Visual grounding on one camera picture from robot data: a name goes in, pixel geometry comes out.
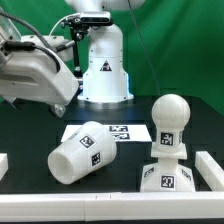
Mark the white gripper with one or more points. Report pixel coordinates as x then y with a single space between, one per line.
36 73

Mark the white lamp shade cup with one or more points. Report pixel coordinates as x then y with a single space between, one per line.
89 148

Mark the white light bulb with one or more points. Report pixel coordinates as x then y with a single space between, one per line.
170 114

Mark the white lamp base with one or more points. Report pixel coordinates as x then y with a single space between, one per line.
167 175

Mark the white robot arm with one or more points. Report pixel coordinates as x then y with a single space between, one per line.
105 82

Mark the white marker tag sheet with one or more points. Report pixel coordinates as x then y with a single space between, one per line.
121 133

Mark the black camera stand pole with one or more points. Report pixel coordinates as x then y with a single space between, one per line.
77 37

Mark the white left rail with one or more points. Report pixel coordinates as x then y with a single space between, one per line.
3 164

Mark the white rail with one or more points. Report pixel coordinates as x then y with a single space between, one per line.
3 164
210 170
111 206

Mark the black camera on stand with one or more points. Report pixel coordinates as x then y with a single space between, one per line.
88 18

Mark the white front rail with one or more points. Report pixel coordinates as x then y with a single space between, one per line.
111 206

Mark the white right rail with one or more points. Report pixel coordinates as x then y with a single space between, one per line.
210 170

